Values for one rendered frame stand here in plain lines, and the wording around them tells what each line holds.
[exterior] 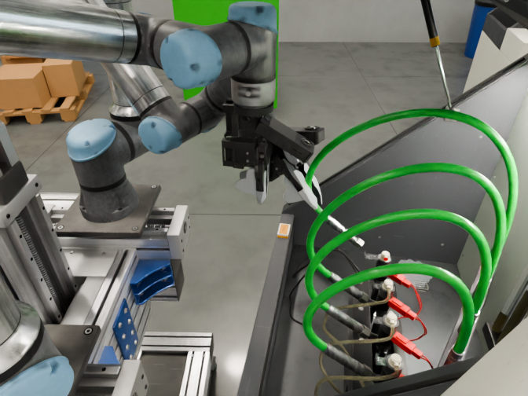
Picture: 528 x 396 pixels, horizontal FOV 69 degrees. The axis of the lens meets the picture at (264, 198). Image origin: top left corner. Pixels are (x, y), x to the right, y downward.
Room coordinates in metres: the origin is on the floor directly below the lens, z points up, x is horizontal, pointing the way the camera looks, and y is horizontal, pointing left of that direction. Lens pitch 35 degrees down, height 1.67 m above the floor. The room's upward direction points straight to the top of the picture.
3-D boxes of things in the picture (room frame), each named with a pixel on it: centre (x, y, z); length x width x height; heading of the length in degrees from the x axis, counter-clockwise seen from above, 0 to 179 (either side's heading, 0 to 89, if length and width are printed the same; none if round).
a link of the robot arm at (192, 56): (0.58, 0.10, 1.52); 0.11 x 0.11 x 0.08; 50
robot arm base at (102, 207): (0.85, 0.42, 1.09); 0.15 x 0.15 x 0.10
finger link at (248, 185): (0.63, 0.03, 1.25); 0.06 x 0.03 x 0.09; 79
